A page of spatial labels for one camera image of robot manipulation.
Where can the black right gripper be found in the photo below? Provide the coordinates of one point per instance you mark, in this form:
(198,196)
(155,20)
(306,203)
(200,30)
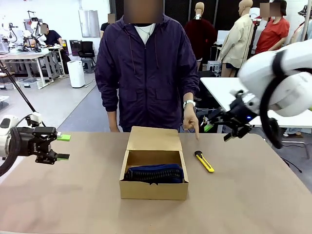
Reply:
(242,109)

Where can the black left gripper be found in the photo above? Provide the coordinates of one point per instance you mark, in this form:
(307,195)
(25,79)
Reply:
(26,142)

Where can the navy zip pencil case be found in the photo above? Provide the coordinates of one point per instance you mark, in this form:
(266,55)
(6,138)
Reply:
(153,172)

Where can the brown cardboard box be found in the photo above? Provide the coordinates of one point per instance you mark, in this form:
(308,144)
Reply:
(153,190)

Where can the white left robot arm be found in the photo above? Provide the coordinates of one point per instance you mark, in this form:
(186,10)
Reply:
(5,143)

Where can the person's right forearm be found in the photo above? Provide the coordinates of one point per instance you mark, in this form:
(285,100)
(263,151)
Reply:
(113,120)

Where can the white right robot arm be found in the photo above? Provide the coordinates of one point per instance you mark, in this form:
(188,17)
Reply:
(292,90)

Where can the person's left hand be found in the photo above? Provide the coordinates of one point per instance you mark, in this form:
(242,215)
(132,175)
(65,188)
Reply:
(190,119)

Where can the white table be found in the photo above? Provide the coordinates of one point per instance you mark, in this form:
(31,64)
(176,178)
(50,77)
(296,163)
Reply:
(219,92)

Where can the yellow black utility knife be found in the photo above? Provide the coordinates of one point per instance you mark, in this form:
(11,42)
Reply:
(204,162)

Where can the silver wristwatch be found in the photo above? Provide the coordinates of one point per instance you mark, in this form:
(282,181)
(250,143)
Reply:
(189,103)

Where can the black tripod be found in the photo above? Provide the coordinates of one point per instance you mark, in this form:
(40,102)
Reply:
(22,97)

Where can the clear storage bin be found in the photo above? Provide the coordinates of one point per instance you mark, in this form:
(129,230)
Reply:
(29,83)

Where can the white air purifier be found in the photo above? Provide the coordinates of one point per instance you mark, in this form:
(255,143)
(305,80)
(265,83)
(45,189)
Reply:
(76,74)

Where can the mannequin with beige jacket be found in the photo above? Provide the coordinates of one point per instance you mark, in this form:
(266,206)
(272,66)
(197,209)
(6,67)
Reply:
(237,41)

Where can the grey stool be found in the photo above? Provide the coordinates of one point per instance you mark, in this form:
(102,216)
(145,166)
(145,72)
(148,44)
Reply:
(88,65)

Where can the grey work table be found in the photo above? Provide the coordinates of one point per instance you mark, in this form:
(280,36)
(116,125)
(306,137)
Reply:
(22,56)

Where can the mannequin with dark red top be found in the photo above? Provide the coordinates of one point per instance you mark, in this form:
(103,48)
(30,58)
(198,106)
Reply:
(201,34)

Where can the person in purple jacket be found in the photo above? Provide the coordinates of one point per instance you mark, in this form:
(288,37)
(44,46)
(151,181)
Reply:
(143,78)

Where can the figure in red t-shirt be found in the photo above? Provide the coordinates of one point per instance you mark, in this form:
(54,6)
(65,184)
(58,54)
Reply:
(271,36)

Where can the black office chair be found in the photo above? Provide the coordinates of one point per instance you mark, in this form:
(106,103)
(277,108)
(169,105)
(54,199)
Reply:
(86,50)

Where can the seated person in dark shirt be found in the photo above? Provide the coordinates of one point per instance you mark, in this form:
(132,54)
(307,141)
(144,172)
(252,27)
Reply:
(52,37)

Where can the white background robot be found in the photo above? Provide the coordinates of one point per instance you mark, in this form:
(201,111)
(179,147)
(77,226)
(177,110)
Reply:
(35,26)
(6,29)

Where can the standing person in black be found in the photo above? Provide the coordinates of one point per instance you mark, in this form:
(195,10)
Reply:
(104,28)

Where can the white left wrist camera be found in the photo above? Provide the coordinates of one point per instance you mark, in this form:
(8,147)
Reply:
(36,117)

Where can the grey wall panel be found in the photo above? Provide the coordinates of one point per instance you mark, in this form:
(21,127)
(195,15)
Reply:
(89,23)

